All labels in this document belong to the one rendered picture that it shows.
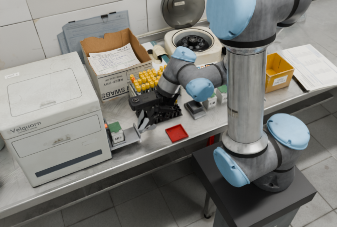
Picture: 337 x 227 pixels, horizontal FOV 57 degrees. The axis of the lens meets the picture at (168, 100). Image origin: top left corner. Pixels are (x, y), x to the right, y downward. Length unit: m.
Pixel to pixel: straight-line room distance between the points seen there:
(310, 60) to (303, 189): 0.77
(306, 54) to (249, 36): 1.09
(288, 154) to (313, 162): 1.51
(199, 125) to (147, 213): 0.92
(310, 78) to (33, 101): 1.15
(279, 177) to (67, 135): 0.65
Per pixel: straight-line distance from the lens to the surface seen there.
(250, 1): 0.60
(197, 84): 0.93
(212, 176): 1.03
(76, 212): 2.09
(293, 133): 0.89
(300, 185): 1.09
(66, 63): 1.10
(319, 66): 1.64
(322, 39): 1.88
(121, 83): 1.32
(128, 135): 1.17
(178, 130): 1.22
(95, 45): 1.52
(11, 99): 1.03
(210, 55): 1.43
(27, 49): 1.55
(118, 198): 2.08
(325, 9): 2.19
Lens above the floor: 1.81
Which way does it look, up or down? 44 degrees down
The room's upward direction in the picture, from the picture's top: 1 degrees counter-clockwise
